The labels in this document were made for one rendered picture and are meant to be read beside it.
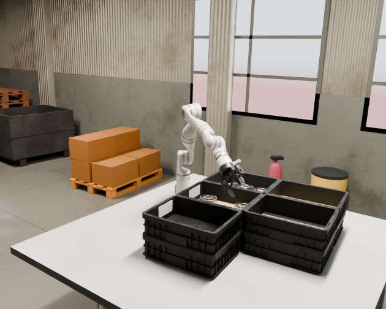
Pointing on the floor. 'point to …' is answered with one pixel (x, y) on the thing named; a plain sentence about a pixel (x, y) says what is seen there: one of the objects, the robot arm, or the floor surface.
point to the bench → (366, 224)
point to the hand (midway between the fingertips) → (237, 189)
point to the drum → (329, 178)
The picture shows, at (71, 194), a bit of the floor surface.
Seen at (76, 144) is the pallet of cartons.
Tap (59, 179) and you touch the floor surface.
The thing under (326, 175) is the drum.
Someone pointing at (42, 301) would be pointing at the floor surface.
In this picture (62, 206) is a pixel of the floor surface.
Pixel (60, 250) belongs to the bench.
